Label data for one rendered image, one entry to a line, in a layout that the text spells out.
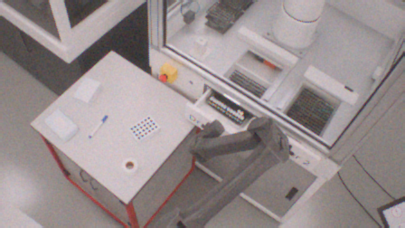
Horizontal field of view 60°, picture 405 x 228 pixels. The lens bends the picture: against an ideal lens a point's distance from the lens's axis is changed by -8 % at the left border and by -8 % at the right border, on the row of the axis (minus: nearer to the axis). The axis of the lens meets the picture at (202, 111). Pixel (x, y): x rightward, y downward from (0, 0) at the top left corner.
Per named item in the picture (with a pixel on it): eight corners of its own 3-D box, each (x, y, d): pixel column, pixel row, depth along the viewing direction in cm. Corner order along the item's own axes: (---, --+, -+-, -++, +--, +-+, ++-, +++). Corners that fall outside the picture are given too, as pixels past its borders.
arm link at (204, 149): (259, 128, 100) (284, 154, 103) (268, 112, 103) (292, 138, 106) (181, 147, 135) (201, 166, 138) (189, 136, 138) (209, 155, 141)
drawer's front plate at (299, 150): (311, 171, 162) (319, 160, 152) (257, 136, 169) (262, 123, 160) (313, 168, 162) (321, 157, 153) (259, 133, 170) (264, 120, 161)
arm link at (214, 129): (185, 147, 133) (202, 163, 136) (210, 128, 130) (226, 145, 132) (189, 131, 144) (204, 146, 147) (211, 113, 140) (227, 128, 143)
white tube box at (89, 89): (89, 109, 176) (87, 102, 172) (74, 102, 177) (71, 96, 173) (102, 89, 183) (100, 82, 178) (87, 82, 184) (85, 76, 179)
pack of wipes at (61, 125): (80, 130, 169) (78, 125, 165) (64, 144, 165) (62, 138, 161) (60, 111, 174) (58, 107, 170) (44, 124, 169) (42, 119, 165)
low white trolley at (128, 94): (139, 243, 217) (127, 204, 153) (66, 183, 233) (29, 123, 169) (195, 174, 245) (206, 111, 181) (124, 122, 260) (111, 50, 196)
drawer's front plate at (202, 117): (238, 153, 164) (241, 141, 154) (183, 117, 171) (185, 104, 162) (240, 149, 165) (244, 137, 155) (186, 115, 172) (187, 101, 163)
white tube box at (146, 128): (138, 146, 168) (137, 141, 165) (127, 132, 171) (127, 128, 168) (160, 131, 173) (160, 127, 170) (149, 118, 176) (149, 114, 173)
